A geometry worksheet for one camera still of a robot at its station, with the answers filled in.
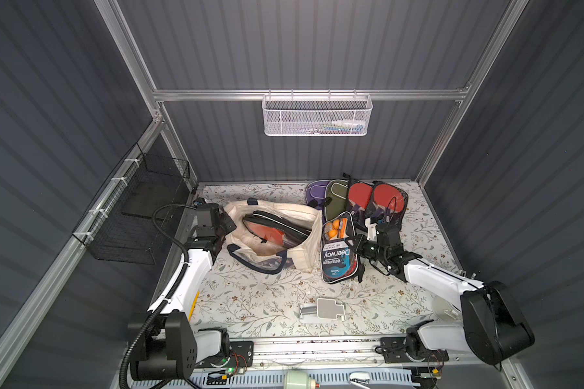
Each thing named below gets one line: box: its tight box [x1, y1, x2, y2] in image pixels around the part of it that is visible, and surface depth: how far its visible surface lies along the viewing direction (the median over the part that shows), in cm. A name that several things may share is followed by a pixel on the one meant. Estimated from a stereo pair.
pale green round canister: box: [283, 370, 312, 389], surface depth 64 cm
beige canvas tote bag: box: [223, 198, 323, 274], surface depth 84 cm
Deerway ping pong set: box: [321, 211, 358, 284], surface depth 90 cm
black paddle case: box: [347, 178, 374, 231], surface depth 111 cm
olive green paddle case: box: [324, 179, 350, 222], surface depth 113 cm
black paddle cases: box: [242, 210, 312, 248], surface depth 89 cm
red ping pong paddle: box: [347, 182, 373, 215], surface depth 113 cm
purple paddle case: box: [304, 179, 331, 210], surface depth 117 cm
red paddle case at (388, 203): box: [368, 180, 409, 229], surface depth 109 cm
